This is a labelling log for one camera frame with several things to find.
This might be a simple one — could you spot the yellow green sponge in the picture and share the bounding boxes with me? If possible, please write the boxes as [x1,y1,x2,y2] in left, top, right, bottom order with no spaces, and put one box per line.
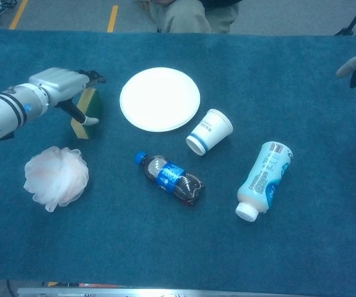
[70,87,103,140]

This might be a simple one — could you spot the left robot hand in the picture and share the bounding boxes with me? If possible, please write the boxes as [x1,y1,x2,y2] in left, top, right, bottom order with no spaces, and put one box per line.
[28,67,107,126]

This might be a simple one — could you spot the seated person khaki trousers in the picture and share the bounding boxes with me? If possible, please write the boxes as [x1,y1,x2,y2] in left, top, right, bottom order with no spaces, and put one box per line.
[139,0,246,34]

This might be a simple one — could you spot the pink mesh bath loofah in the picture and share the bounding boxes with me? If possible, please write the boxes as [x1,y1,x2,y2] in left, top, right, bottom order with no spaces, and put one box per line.
[24,145,90,213]

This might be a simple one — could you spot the cola bottle blue label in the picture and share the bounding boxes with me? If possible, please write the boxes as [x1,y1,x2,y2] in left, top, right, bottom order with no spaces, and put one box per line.
[134,150,206,211]

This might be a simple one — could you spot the aluminium profile rail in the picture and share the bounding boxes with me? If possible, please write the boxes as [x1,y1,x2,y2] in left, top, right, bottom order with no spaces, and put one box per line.
[16,286,296,297]

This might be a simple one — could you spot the white paper cup blue print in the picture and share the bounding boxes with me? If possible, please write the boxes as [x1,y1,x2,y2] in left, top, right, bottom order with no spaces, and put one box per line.
[185,108,234,157]

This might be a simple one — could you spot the black tripod stand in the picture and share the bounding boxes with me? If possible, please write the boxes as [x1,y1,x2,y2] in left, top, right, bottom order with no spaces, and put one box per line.
[334,0,356,37]

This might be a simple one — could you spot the white light-blue plastic bottle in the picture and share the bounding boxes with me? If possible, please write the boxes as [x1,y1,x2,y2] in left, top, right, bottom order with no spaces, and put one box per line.
[235,140,294,223]

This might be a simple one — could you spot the yellow floor tape strip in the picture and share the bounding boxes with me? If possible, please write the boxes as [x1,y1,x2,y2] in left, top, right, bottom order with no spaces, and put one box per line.
[9,0,29,30]
[106,5,119,33]

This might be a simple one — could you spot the teal table cloth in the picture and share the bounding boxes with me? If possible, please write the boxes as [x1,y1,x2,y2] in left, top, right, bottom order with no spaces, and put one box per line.
[0,29,356,293]

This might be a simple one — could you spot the white paper plate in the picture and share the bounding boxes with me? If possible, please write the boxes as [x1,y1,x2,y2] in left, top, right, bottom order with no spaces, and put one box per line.
[119,67,201,132]

